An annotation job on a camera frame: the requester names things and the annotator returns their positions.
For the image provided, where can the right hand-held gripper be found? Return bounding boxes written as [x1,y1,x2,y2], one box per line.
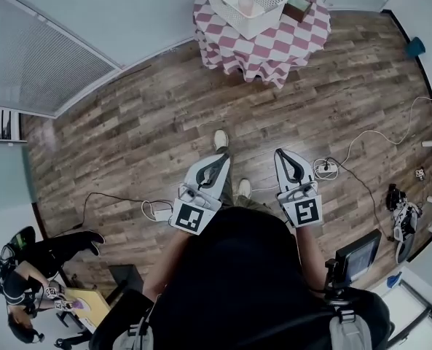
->
[273,148,325,230]

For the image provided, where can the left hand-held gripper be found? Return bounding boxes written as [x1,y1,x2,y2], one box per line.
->
[169,156,232,236]

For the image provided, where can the white perforated plastic basket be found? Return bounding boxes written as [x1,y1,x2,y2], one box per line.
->
[201,0,290,41]

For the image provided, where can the pink translucent cup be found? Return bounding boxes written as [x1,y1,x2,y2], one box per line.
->
[237,0,256,17]

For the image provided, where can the person's right forearm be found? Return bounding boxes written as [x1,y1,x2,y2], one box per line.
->
[294,225,329,293]

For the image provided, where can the person's left forearm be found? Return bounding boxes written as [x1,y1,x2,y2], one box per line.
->
[141,229,188,304]

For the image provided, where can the white power strip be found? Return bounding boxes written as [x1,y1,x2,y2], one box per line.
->
[314,160,339,175]
[152,209,176,223]

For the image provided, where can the person's right beige shoe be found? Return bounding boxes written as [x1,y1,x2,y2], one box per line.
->
[237,177,254,198]

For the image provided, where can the person's beige shoe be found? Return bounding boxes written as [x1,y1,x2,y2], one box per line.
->
[212,129,230,153]
[237,177,254,198]

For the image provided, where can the person's left beige shoe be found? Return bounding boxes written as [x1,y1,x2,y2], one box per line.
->
[212,129,230,153]

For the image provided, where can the person's khaki trousers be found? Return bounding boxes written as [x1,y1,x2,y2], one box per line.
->
[215,147,275,217]

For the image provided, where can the black chest-mounted monitor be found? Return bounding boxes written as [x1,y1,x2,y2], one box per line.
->
[333,228,383,288]

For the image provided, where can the person's black shirt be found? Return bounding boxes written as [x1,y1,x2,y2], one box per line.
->
[90,206,397,350]

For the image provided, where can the unused white gripper device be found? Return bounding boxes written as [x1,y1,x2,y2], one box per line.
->
[386,183,425,265]

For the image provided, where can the black desk base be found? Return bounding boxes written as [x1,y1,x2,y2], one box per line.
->
[107,263,144,306]

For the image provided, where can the round table with checkered cloth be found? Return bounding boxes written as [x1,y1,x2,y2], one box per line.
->
[192,0,332,90]

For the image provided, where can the blue cloth item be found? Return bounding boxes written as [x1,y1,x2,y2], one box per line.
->
[385,273,403,290]

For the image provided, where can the yellow wooden desk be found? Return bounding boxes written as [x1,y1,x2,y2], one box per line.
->
[64,287,112,334]

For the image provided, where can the dark wooden tray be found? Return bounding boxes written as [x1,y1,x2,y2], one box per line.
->
[281,0,314,24]

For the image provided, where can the teal waste bin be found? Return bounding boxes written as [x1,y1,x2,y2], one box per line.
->
[405,36,428,59]

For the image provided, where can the black floor cable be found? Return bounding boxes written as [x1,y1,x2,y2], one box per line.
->
[71,191,176,232]
[324,157,388,241]

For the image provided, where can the grey backpack strap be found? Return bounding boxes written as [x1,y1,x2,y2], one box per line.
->
[115,314,155,350]
[327,303,375,350]

